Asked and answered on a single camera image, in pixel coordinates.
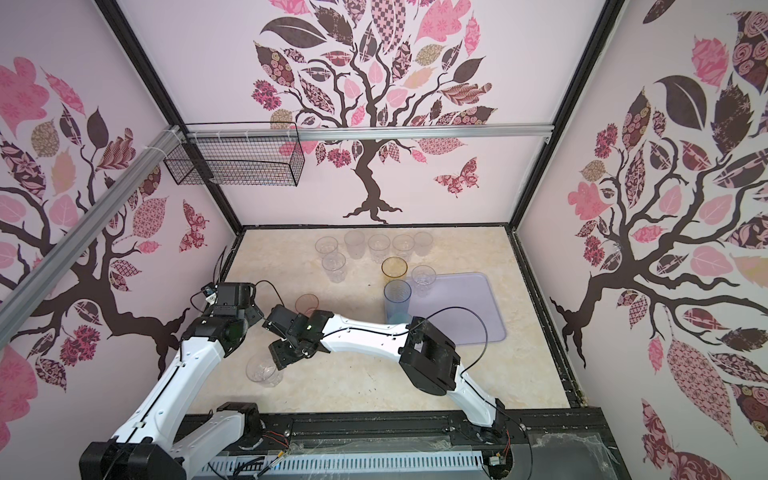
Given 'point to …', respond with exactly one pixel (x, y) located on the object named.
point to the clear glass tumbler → (403, 245)
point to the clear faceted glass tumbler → (379, 245)
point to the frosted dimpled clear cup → (423, 243)
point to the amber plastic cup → (394, 267)
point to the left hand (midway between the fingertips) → (242, 318)
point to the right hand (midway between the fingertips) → (279, 351)
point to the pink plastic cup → (306, 304)
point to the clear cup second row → (334, 265)
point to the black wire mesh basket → (266, 153)
